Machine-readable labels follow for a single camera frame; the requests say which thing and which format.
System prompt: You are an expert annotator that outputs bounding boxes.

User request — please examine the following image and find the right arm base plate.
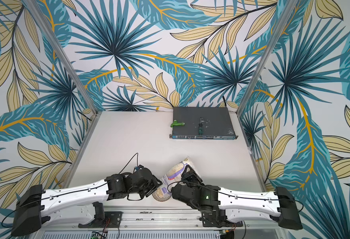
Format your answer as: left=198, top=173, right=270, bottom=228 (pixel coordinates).
left=199, top=210, right=243, bottom=228

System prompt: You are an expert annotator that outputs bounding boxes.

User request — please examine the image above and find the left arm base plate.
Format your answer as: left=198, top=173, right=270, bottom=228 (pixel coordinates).
left=78, top=212, right=123, bottom=229

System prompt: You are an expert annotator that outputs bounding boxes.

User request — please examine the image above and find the aluminium frame post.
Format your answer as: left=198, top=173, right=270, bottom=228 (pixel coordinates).
left=24, top=0, right=98, bottom=115
left=236, top=1, right=298, bottom=118

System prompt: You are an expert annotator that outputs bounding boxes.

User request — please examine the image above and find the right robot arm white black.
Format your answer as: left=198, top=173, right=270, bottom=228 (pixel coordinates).
left=167, top=165, right=303, bottom=230

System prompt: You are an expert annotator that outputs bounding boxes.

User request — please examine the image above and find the oatmeal bag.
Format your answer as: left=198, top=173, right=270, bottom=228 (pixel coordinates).
left=160, top=157, right=196, bottom=197

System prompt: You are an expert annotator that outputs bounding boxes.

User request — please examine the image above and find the right aluminium frame post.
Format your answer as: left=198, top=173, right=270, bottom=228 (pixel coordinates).
left=236, top=1, right=298, bottom=118

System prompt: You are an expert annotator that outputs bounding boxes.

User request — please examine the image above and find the grey network switch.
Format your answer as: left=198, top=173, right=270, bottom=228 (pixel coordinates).
left=170, top=107, right=237, bottom=140

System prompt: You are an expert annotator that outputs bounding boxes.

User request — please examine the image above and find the patterned breakfast bowl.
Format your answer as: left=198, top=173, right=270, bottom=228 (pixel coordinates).
left=152, top=188, right=172, bottom=202

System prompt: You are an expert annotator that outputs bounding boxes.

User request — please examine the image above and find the dark green screwdriver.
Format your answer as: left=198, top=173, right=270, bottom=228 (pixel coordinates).
left=199, top=117, right=204, bottom=135

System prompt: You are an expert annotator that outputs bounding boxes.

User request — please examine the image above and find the green T-handle tool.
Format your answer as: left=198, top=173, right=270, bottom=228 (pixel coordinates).
left=171, top=120, right=185, bottom=128

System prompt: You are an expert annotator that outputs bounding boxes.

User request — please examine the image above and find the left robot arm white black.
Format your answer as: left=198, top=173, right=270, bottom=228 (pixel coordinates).
left=11, top=165, right=163, bottom=237

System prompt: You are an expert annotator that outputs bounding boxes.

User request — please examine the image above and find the left aluminium frame post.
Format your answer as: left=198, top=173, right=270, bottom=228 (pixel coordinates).
left=24, top=0, right=98, bottom=115

